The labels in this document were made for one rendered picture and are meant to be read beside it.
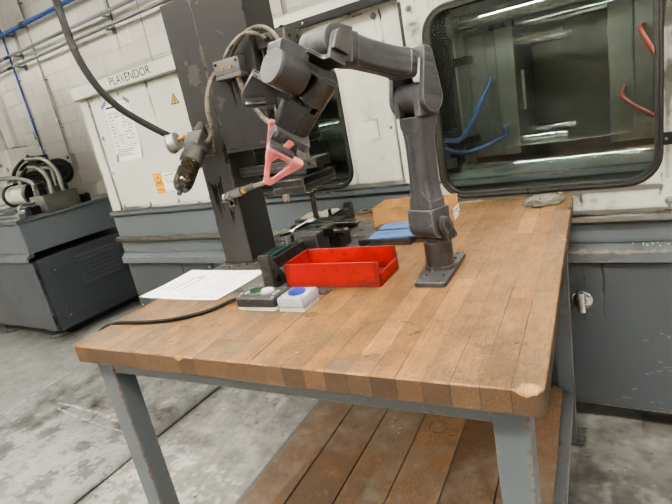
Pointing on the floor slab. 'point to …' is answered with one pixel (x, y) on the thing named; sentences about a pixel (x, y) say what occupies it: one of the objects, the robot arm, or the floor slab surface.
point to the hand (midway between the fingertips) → (269, 168)
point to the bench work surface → (387, 374)
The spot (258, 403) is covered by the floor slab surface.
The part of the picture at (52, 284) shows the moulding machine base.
